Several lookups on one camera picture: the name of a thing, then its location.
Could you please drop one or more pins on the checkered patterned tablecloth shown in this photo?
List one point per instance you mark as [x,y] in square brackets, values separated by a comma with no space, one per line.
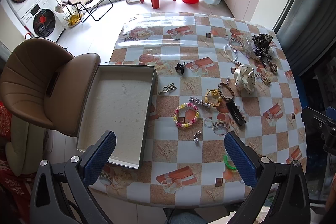
[177,171]

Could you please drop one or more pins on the black large hair clip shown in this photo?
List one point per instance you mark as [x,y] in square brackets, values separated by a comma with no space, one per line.
[235,113]

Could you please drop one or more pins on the black small claw clip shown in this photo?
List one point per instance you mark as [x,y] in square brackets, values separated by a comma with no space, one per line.
[180,68]

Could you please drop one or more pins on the beige rabbit hair clip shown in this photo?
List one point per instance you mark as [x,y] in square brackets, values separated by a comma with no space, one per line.
[168,88]

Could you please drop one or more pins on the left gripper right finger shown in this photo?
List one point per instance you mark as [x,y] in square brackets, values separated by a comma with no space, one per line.
[291,202]

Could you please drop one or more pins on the dark green tray box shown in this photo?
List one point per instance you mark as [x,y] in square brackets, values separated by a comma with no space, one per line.
[119,101]

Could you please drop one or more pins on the silver star hair clip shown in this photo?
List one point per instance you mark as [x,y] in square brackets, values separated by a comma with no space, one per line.
[200,102]

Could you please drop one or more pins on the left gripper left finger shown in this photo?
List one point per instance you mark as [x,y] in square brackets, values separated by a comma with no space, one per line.
[61,191]

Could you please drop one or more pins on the white polka dot scrunchie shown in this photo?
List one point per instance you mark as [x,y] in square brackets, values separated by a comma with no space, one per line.
[245,78]

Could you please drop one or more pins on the black folding chair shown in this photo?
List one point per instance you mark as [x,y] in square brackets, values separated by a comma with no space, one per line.
[85,8]

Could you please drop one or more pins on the brown leather chair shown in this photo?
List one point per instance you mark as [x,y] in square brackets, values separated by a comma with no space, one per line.
[45,85]

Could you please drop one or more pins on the small silver pearl charm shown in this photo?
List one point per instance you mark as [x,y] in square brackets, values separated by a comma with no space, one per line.
[196,136]

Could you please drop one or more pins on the green plastic bangle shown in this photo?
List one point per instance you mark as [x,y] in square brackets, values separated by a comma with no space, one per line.
[229,164]

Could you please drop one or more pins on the lower white washing machine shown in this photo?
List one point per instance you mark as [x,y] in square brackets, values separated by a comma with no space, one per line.
[42,21]

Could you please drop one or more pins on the clear plastic hair claw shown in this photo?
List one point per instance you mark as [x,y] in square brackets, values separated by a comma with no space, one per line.
[248,48]

